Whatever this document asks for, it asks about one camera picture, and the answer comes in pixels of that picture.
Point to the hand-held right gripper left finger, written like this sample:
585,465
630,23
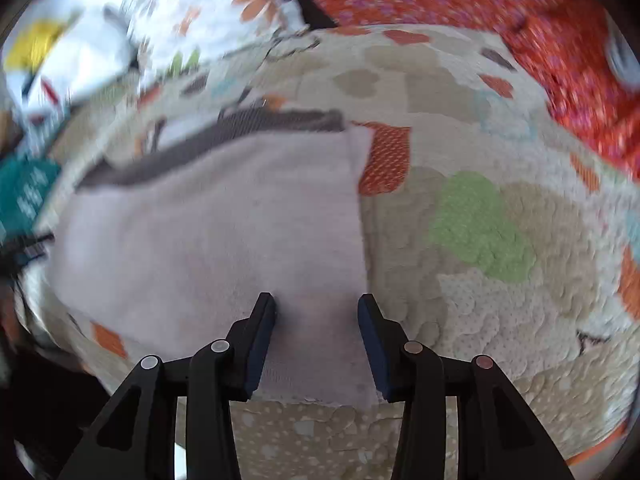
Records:
257,345

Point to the teal cardboard box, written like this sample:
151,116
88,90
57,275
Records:
25,190

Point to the quilted heart patchwork blanket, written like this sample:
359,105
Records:
500,310

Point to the white orange floral pillow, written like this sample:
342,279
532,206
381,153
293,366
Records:
210,5

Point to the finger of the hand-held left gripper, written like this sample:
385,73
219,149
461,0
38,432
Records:
25,249

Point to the white paper bag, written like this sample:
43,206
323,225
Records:
85,65

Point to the white round object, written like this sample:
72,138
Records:
622,57

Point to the pale pink knit zip sweater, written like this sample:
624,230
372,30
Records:
210,230

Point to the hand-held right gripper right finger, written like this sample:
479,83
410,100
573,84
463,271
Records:
372,345

